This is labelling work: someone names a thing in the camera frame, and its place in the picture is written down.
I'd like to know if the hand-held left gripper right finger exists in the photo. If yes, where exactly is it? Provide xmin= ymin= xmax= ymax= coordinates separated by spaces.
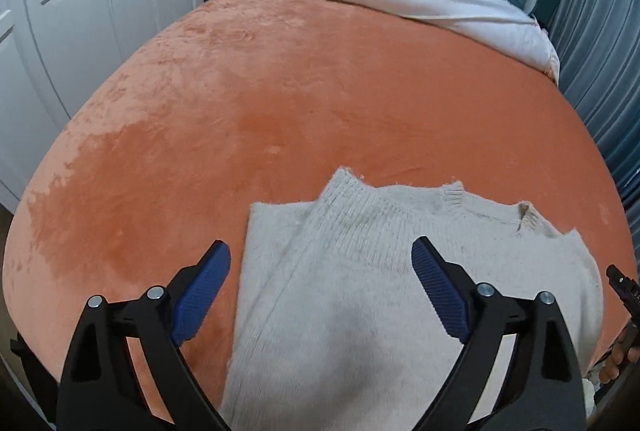
xmin=411 ymin=236 xmax=586 ymax=431

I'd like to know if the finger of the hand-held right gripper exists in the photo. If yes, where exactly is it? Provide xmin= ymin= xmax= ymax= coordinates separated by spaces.
xmin=606 ymin=264 xmax=640 ymax=346

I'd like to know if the person's right hand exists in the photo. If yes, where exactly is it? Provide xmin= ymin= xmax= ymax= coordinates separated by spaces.
xmin=599 ymin=334 xmax=640 ymax=385

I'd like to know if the orange fleece blanket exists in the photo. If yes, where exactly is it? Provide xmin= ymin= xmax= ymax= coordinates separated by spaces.
xmin=0 ymin=0 xmax=632 ymax=423

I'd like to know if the blue-grey curtain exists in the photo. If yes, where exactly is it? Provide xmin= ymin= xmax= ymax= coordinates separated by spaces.
xmin=547 ymin=0 xmax=640 ymax=217

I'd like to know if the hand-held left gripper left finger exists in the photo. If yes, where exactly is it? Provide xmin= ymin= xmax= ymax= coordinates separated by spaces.
xmin=57 ymin=239 xmax=232 ymax=431

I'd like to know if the cream knitted sweater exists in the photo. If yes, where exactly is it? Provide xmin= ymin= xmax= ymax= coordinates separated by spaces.
xmin=220 ymin=167 xmax=606 ymax=431

